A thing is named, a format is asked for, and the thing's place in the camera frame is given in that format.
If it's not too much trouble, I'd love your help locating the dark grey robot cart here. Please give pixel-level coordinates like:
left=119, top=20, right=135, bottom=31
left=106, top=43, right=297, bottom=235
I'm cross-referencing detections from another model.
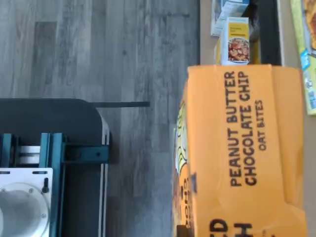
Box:
left=0, top=98, right=113, bottom=237

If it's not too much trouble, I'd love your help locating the thin black floor strip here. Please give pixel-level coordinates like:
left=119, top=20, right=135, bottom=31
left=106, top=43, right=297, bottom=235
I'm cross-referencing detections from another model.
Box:
left=94, top=101, right=151, bottom=109

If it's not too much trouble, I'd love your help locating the white cereal box yellow label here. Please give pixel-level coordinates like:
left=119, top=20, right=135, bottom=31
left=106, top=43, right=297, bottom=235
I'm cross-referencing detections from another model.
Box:
left=216, top=16, right=251, bottom=66

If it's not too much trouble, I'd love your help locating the orange Bobo's peanut butter box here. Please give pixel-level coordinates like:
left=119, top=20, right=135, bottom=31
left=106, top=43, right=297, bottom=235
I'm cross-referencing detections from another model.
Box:
left=171, top=64, right=310, bottom=237

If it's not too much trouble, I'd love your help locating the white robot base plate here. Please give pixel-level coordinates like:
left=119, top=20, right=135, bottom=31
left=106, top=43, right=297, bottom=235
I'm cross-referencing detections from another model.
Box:
left=0, top=167, right=54, bottom=237

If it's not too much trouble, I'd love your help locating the green Bobo's apple pie box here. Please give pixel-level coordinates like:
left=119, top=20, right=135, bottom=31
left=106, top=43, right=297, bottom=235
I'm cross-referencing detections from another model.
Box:
left=289, top=0, right=316, bottom=116

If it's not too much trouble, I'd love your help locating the brown upper shelf board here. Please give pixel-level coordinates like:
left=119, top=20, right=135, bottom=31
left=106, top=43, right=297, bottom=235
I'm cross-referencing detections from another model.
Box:
left=276, top=0, right=303, bottom=68

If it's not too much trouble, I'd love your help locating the teal metal mount frame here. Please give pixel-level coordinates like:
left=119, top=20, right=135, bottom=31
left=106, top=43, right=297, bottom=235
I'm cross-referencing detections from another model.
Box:
left=0, top=132, right=110, bottom=237

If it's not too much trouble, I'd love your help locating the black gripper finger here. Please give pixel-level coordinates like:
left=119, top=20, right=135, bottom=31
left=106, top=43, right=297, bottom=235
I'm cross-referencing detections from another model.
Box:
left=176, top=224, right=197, bottom=237

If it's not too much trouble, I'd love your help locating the blue white carton box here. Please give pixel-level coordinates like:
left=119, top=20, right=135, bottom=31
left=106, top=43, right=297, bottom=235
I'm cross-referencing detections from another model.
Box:
left=210, top=0, right=250, bottom=38

